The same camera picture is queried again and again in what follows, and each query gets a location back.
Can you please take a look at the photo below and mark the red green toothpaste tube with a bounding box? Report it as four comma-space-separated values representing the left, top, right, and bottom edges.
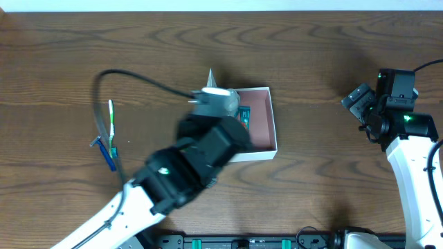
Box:
237, 106, 251, 131

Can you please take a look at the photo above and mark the white lotion tube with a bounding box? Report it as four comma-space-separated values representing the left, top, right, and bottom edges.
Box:
206, 69, 217, 88

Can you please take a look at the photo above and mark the green white toothbrush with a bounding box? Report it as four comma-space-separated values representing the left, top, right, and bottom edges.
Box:
108, 100, 117, 159

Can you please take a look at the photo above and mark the blue disposable razor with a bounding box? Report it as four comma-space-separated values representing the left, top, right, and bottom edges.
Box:
89, 136, 116, 172

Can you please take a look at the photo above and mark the blue hand soap pump bottle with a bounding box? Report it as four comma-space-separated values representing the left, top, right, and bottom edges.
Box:
226, 89, 240, 117

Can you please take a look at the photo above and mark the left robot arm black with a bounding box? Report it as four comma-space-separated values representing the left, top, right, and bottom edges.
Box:
56, 114, 251, 248

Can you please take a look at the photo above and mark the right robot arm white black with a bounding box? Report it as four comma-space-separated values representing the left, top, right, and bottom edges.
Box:
341, 68, 442, 248

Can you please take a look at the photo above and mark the white box with pink interior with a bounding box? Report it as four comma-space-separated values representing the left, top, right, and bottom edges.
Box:
230, 87, 278, 163

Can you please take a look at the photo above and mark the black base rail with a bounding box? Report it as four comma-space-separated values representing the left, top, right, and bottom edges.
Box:
153, 233, 333, 249

